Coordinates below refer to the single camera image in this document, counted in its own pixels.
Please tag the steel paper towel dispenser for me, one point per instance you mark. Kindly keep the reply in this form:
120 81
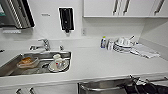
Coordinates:
15 13

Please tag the white plate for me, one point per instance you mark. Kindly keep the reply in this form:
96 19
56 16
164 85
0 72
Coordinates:
65 67

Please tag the stainless steel dishwasher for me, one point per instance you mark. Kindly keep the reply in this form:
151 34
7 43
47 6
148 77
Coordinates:
100 87

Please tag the small wall label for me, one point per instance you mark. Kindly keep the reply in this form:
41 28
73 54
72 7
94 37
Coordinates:
45 15

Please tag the white three-door wall cabinet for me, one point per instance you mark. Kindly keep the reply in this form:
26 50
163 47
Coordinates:
126 8

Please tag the white wall outlet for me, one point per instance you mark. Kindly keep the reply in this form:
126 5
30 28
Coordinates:
83 31

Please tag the black wall soap dispenser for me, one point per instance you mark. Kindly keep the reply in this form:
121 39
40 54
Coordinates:
65 19

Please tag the orange sponge in bowl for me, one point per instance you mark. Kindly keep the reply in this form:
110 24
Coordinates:
27 62

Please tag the stack of white dishes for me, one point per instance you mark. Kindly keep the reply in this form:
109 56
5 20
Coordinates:
124 46

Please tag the white mug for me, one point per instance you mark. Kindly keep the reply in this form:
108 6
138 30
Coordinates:
57 61

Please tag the white two-door base cabinet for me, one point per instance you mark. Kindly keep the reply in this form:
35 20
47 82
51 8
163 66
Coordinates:
50 91

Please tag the white plastic bottle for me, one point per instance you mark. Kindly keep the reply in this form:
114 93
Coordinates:
110 44

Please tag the chrome sink faucet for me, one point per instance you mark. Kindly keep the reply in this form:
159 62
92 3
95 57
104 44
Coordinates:
43 44

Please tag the steel sink basin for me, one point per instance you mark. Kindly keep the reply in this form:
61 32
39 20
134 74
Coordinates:
10 68

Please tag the white narrow drawer cabinet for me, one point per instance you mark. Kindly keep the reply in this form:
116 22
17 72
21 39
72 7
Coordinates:
156 80

